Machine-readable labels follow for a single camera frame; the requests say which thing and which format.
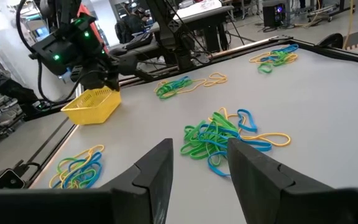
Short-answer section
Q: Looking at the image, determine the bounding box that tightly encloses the person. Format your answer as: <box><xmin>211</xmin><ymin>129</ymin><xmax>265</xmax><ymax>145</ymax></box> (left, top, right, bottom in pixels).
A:
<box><xmin>115</xmin><ymin>1</ymin><xmax>150</xmax><ymax>44</ymax></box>

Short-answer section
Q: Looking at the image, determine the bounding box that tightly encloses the yellow plastic basket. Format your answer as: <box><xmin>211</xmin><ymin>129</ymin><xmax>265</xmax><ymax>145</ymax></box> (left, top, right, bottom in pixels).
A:
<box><xmin>60</xmin><ymin>86</ymin><xmax>122</xmax><ymax>126</ymax></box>

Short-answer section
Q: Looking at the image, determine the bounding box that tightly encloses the yellow power cable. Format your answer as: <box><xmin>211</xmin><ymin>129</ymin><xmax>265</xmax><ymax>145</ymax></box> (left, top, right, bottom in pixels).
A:
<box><xmin>342</xmin><ymin>0</ymin><xmax>354</xmax><ymax>49</ymax></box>

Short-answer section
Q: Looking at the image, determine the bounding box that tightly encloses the rubber band pile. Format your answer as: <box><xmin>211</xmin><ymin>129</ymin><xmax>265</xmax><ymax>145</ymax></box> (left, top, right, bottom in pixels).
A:
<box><xmin>153</xmin><ymin>77</ymin><xmax>209</xmax><ymax>95</ymax></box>

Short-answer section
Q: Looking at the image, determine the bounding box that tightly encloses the grey table mat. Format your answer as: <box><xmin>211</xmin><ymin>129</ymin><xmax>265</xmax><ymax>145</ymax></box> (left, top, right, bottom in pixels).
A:
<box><xmin>29</xmin><ymin>43</ymin><xmax>358</xmax><ymax>224</ymax></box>

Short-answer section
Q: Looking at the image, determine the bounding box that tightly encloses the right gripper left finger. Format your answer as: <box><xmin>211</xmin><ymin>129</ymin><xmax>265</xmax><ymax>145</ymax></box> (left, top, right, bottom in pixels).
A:
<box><xmin>99</xmin><ymin>138</ymin><xmax>174</xmax><ymax>224</ymax></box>

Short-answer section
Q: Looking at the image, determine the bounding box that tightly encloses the blue rubber band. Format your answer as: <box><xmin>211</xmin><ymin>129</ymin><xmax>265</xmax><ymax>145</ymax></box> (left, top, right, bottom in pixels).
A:
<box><xmin>61</xmin><ymin>151</ymin><xmax>103</xmax><ymax>190</ymax></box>
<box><xmin>70</xmin><ymin>167</ymin><xmax>102</xmax><ymax>189</ymax></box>
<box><xmin>236</xmin><ymin>108</ymin><xmax>259</xmax><ymax>133</ymax></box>
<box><xmin>261</xmin><ymin>52</ymin><xmax>279</xmax><ymax>63</ymax></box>
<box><xmin>259</xmin><ymin>44</ymin><xmax>300</xmax><ymax>62</ymax></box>
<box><xmin>166</xmin><ymin>76</ymin><xmax>193</xmax><ymax>90</ymax></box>
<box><xmin>207</xmin><ymin>151</ymin><xmax>231</xmax><ymax>177</ymax></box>
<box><xmin>197</xmin><ymin>129</ymin><xmax>273</xmax><ymax>152</ymax></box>

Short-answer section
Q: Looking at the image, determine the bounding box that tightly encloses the black computer tower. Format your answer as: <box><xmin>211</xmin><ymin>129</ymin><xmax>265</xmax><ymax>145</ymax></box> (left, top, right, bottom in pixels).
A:
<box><xmin>262</xmin><ymin>2</ymin><xmax>287</xmax><ymax>28</ymax></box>

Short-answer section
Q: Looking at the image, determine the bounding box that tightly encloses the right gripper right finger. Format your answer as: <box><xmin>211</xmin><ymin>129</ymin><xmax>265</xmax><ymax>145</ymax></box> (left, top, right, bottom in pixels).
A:
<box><xmin>227</xmin><ymin>138</ymin><xmax>335</xmax><ymax>224</ymax></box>

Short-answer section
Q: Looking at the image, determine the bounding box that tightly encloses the yellow rubber band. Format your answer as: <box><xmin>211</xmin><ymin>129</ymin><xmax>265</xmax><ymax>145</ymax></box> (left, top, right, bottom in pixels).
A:
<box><xmin>71</xmin><ymin>144</ymin><xmax>105</xmax><ymax>164</ymax></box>
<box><xmin>203</xmin><ymin>72</ymin><xmax>229</xmax><ymax>87</ymax></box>
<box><xmin>48</xmin><ymin>167</ymin><xmax>74</xmax><ymax>190</ymax></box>
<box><xmin>208</xmin><ymin>107</ymin><xmax>245</xmax><ymax>125</ymax></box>
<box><xmin>240</xmin><ymin>133</ymin><xmax>291</xmax><ymax>147</ymax></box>
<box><xmin>249</xmin><ymin>51</ymin><xmax>298</xmax><ymax>67</ymax></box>

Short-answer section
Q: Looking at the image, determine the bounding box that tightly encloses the table-level camera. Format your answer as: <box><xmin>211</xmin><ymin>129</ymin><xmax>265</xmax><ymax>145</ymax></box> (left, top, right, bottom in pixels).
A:
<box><xmin>0</xmin><ymin>169</ymin><xmax>26</xmax><ymax>190</ymax></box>

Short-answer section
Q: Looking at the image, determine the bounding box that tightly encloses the black cable loop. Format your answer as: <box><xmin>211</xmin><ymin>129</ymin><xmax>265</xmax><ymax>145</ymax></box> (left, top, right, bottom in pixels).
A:
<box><xmin>317</xmin><ymin>33</ymin><xmax>344</xmax><ymax>49</ymax></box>

